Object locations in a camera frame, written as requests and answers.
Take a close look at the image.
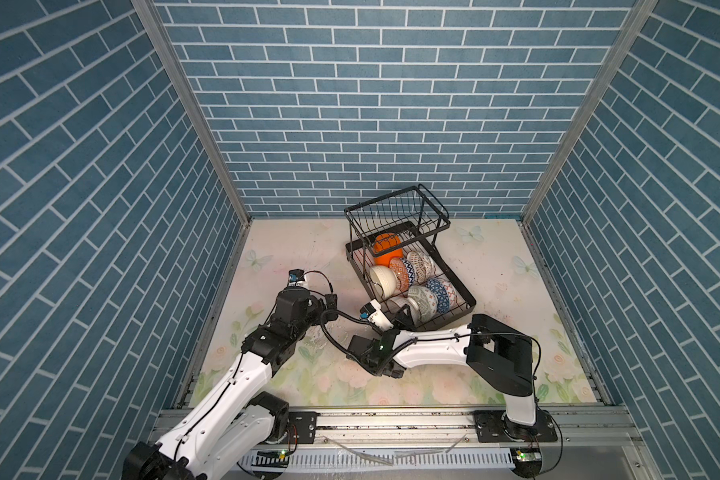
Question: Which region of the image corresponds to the plain cream white bowl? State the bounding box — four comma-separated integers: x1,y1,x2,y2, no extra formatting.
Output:
368,265,398,301

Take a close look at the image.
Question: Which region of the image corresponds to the orange plastic bowl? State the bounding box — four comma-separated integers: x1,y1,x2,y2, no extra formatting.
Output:
372,232,404,267

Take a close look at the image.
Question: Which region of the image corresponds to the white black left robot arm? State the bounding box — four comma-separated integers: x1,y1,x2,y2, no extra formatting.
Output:
121,286,337,479

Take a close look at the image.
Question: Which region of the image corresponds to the purple white patterned bowl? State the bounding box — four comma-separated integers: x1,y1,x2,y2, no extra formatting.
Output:
404,297,421,328

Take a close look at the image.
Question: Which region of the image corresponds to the orange patterned cream bowl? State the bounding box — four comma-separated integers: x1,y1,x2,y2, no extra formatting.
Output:
389,257,417,292

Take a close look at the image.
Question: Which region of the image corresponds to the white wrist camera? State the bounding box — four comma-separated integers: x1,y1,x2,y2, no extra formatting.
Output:
360,300,394,332
287,269,308,288

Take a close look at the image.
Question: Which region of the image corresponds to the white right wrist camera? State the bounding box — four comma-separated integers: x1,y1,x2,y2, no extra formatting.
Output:
360,300,394,332

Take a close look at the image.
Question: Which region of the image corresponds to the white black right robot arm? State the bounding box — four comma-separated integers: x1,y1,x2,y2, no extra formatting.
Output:
345,314,559,443

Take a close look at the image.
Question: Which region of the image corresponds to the black wire dish rack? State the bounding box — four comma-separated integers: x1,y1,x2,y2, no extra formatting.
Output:
344,184,476,331

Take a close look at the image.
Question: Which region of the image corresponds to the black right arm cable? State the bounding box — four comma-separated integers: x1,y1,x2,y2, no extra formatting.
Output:
319,308,397,361

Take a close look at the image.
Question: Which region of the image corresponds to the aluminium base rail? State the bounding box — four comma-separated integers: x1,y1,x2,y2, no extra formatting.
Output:
226,406,655,479

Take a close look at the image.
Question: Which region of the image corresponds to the aluminium corner post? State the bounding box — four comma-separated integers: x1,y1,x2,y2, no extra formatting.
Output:
130,0,252,227
520,0,661,224

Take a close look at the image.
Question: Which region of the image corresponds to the aluminium left corner post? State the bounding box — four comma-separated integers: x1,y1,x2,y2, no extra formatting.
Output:
130,0,252,227

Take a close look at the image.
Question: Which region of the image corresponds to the blue white patterned bowl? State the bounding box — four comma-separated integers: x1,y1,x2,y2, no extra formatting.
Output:
424,278,450,314

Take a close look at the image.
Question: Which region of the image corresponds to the aluminium right corner post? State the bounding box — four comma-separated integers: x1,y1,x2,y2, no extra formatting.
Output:
520,0,661,224

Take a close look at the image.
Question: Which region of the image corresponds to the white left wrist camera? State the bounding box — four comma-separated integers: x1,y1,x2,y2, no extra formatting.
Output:
287,269,308,288

